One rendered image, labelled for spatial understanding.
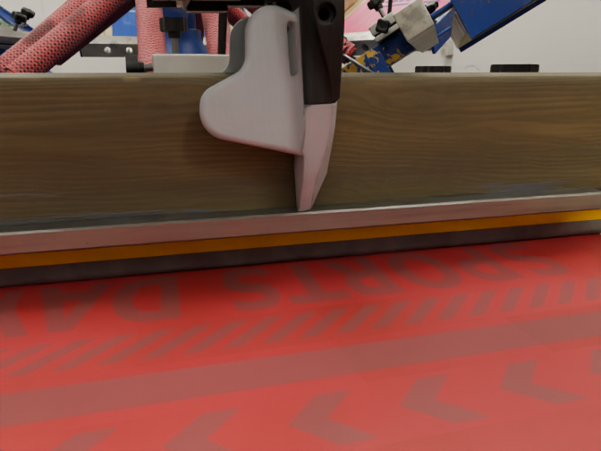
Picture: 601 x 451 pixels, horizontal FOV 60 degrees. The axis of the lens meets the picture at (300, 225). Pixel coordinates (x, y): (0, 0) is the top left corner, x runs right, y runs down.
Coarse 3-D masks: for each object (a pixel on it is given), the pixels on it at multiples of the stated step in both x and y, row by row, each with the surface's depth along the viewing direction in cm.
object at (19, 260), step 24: (528, 216) 31; (552, 216) 32; (576, 216) 32; (600, 216) 33; (216, 240) 27; (240, 240) 27; (264, 240) 28; (288, 240) 28; (312, 240) 28; (336, 240) 29; (0, 264) 25; (24, 264) 25; (48, 264) 25
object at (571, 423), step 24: (528, 240) 32; (552, 240) 32; (576, 240) 32; (600, 240) 32; (576, 264) 28; (600, 264) 28; (576, 408) 16; (600, 408) 16; (456, 432) 15; (480, 432) 15; (504, 432) 15; (528, 432) 15; (552, 432) 15; (576, 432) 15; (600, 432) 15
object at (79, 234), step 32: (512, 192) 29; (544, 192) 29; (576, 192) 29; (32, 224) 23; (64, 224) 23; (96, 224) 23; (128, 224) 23; (160, 224) 24; (192, 224) 24; (224, 224) 24; (256, 224) 25; (288, 224) 25; (320, 224) 26; (352, 224) 26; (384, 224) 27
